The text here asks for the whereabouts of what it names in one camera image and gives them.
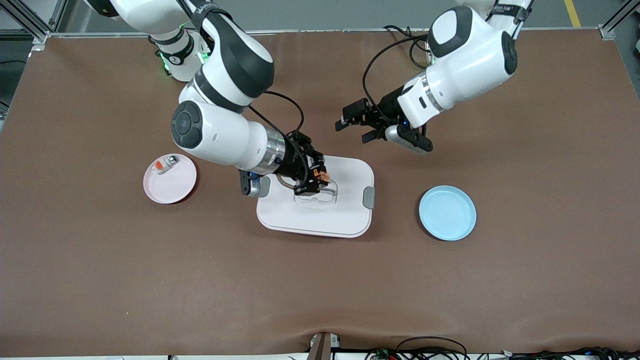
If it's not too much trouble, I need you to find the white lidded storage box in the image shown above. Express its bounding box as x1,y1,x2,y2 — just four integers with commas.
256,156,376,239

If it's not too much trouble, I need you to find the light blue round plate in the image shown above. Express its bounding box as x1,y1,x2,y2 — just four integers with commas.
418,185,477,242

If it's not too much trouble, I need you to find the pink round plate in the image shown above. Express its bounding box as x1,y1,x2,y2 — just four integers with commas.
143,153,198,205

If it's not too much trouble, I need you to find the brown table mat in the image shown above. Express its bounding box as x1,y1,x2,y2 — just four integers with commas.
0,29,640,358

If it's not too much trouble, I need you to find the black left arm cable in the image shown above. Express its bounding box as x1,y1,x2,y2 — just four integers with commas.
362,34,431,126

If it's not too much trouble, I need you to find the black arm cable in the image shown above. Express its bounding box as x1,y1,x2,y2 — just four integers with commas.
247,91,307,191
362,34,431,126

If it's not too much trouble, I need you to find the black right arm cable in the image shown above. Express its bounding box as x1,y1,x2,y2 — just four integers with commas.
247,91,307,191

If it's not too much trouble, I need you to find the black base power cable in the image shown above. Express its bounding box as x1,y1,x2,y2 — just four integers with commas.
382,25,431,53

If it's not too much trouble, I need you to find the silver table edge rail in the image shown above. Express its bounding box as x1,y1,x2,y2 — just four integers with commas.
50,27,601,38

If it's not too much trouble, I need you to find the white orange switch module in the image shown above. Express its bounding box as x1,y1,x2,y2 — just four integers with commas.
152,155,180,176

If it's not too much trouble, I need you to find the metal table edge bracket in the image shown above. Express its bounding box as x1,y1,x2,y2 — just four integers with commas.
306,332,342,360

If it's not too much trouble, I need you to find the aluminium frame post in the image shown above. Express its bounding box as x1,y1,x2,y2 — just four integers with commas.
0,0,68,46
598,0,640,41

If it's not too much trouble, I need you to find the black cable bundle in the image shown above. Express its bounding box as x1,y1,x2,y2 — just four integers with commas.
365,336,640,360

